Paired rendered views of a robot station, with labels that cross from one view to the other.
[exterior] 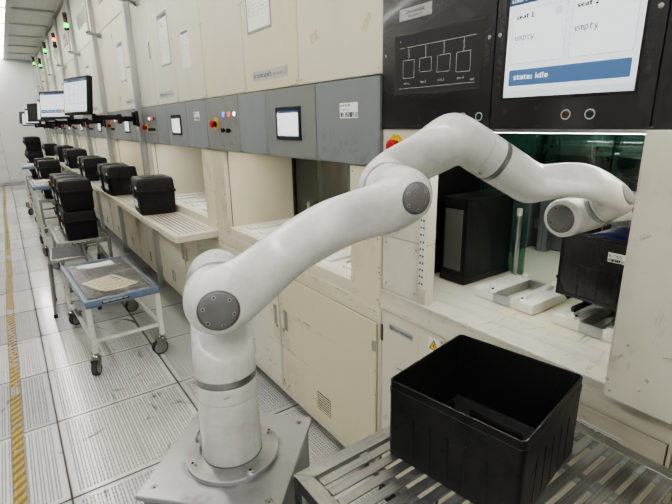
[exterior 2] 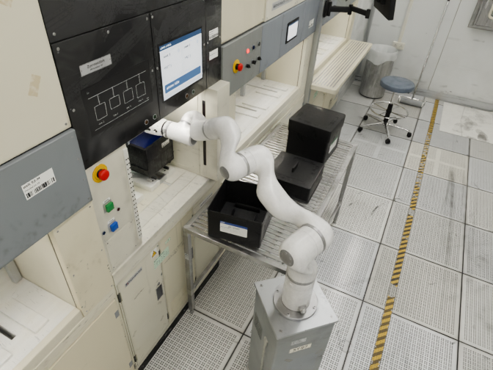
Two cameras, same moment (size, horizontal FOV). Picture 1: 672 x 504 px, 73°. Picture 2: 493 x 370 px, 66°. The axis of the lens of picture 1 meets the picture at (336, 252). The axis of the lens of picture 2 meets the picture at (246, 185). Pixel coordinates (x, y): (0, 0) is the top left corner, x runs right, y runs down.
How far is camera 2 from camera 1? 1.92 m
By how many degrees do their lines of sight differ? 102
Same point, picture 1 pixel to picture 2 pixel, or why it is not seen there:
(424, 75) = (116, 109)
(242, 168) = not seen: outside the picture
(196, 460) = (311, 308)
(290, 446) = (277, 281)
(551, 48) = (178, 69)
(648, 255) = not seen: hidden behind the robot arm
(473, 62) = (147, 88)
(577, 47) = (186, 65)
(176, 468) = (318, 316)
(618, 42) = (196, 60)
